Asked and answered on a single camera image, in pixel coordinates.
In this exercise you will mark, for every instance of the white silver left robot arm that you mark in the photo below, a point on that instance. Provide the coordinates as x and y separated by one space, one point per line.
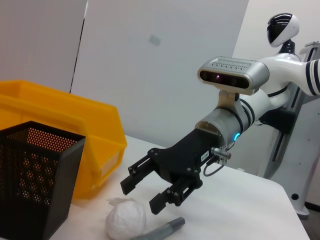
313 77

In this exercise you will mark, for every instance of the yellow plastic bin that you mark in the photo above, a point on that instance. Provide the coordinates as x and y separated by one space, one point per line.
62 107

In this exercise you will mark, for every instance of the grey marker pen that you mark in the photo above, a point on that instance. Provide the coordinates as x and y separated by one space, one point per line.
170 223

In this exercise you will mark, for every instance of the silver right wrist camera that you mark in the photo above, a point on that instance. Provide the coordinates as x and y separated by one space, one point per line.
232 75

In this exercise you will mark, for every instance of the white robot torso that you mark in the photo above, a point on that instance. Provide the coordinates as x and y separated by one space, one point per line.
287 72

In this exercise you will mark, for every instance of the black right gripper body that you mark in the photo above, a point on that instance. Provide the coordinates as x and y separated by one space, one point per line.
185 157

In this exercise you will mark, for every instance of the black white robot head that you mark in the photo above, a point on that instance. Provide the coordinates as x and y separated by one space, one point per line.
287 32

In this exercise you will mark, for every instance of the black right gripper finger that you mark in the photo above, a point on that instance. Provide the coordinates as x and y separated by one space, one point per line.
135 178
170 197

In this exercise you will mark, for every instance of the black mesh pen holder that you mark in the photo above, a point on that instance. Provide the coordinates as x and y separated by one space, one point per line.
37 175

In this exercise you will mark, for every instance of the white garlic bulb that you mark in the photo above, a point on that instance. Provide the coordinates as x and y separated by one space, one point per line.
125 217

